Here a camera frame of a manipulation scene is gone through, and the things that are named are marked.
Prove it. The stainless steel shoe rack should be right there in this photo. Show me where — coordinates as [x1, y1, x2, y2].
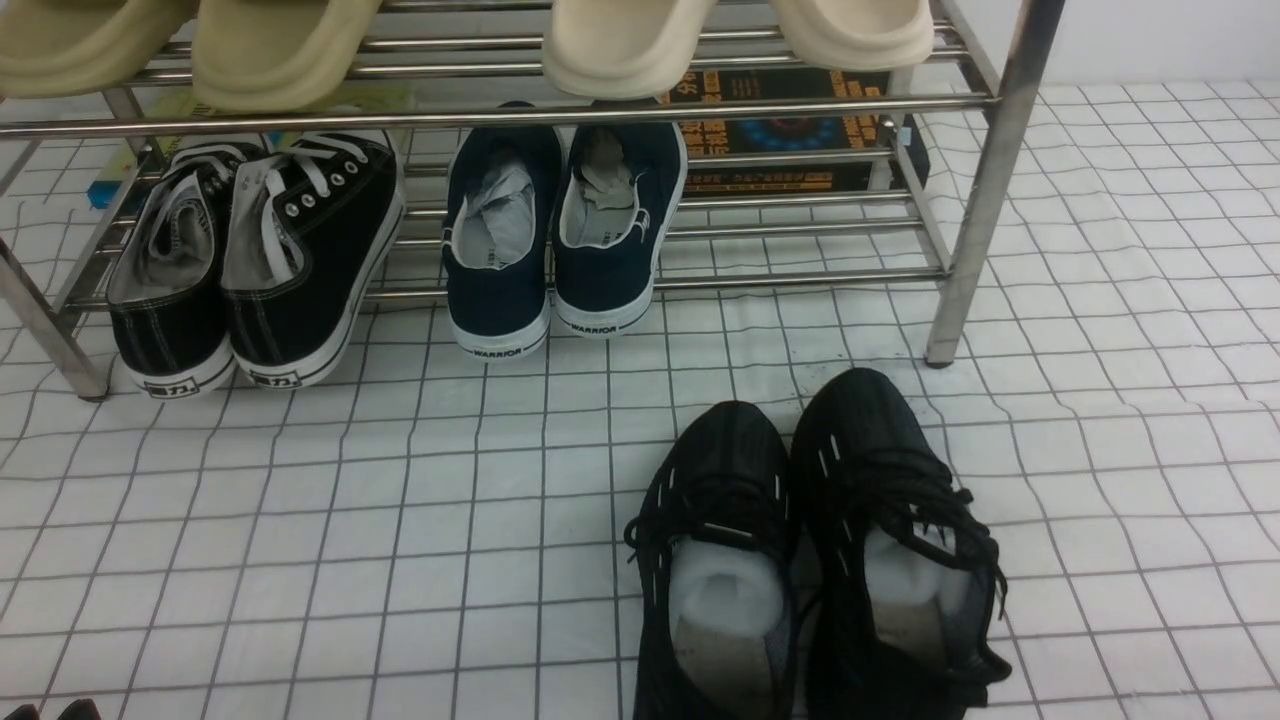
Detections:
[3, 1, 1064, 402]

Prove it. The olive beige slipper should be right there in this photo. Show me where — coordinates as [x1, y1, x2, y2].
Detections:
[1, 1, 198, 99]
[191, 1, 381, 114]

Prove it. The black mesh sneaker left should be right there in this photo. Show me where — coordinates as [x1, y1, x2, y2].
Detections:
[623, 400, 800, 719]

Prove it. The cream slipper far right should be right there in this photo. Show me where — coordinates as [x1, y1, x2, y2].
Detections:
[771, 1, 934, 72]

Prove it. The navy canvas sneaker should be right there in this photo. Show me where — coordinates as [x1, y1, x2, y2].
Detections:
[550, 122, 689, 340]
[442, 126, 564, 363]

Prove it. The black canvas sneaker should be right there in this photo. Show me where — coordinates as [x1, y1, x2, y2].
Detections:
[220, 129, 406, 389]
[105, 135, 271, 401]

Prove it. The black mesh sneaker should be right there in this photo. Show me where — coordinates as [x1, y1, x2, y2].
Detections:
[790, 368, 1011, 719]
[623, 400, 800, 719]

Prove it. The olive beige slipper far left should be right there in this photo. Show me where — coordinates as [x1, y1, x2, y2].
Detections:
[1, 1, 198, 99]

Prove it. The navy canvas sneaker right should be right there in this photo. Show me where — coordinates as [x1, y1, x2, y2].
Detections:
[550, 122, 689, 340]

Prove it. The black box orange print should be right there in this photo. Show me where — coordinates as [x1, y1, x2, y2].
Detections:
[658, 68, 891, 197]

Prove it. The cream slipper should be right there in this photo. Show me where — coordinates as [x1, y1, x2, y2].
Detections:
[541, 1, 716, 101]
[771, 1, 934, 72]

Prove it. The white grid floor cloth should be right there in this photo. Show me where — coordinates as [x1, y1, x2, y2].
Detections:
[1, 79, 1279, 719]

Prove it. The green and blue box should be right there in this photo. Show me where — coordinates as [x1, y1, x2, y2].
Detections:
[87, 81, 417, 209]

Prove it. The navy canvas sneaker left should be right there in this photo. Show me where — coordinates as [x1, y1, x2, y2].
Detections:
[442, 126, 564, 363]

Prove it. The black mesh sneaker right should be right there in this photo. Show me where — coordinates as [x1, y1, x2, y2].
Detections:
[790, 368, 1011, 719]

